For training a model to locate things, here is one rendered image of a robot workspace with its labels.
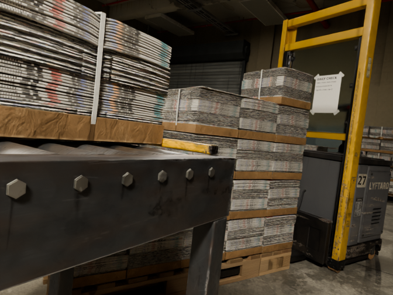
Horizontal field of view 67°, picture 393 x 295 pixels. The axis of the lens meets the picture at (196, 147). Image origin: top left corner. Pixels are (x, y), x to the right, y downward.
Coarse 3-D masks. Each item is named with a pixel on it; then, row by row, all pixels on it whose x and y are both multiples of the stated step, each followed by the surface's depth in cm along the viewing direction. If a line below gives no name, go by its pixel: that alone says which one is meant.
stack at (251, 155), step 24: (216, 144) 157; (240, 144) 167; (264, 144) 177; (240, 168) 168; (264, 168) 179; (240, 192) 170; (264, 192) 181; (168, 240) 147; (240, 240) 174; (96, 264) 128; (120, 264) 135; (144, 264) 140; (240, 264) 175; (48, 288) 138; (96, 288) 130; (120, 288) 135; (168, 288) 150
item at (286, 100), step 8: (288, 104) 184; (296, 104) 188; (304, 104) 192; (280, 136) 183; (288, 136) 187; (304, 144) 196; (280, 176) 186; (288, 176) 191; (296, 176) 195; (280, 208) 190; (288, 208) 194; (296, 208) 198; (264, 248) 185; (272, 248) 189; (280, 248) 194
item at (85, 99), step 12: (96, 24) 52; (108, 24) 54; (96, 36) 52; (108, 36) 54; (84, 48) 51; (96, 48) 53; (108, 48) 54; (84, 60) 51; (96, 60) 53; (108, 60) 55; (84, 72) 51; (108, 72) 55; (84, 84) 52; (108, 84) 56; (84, 96) 52; (84, 108) 52
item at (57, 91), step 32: (0, 0) 40; (32, 0) 43; (64, 0) 46; (0, 32) 40; (32, 32) 43; (64, 32) 47; (0, 64) 41; (32, 64) 44; (64, 64) 48; (0, 96) 41; (32, 96) 45; (64, 96) 49
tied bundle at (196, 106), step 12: (168, 96) 173; (180, 96) 163; (192, 96) 153; (204, 96) 149; (216, 96) 154; (228, 96) 158; (168, 108) 173; (180, 108) 162; (192, 108) 152; (204, 108) 151; (216, 108) 155; (228, 108) 159; (168, 120) 172; (180, 120) 161; (192, 120) 152; (204, 120) 151; (216, 120) 156; (228, 120) 160
